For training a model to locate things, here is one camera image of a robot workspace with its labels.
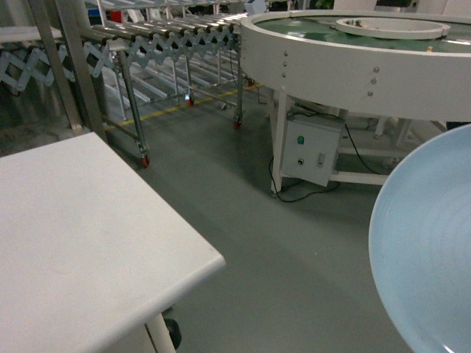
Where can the white work table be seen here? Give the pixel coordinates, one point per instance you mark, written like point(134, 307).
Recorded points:
point(91, 255)

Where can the white electrical control box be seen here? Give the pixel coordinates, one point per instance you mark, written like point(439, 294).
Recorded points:
point(311, 147)

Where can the light blue round tray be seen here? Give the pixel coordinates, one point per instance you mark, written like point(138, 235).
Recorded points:
point(419, 244)

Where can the white round rotary table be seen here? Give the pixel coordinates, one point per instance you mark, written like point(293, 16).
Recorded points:
point(414, 66)

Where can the expandable roller conveyor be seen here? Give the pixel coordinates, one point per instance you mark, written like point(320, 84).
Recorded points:
point(40, 70)

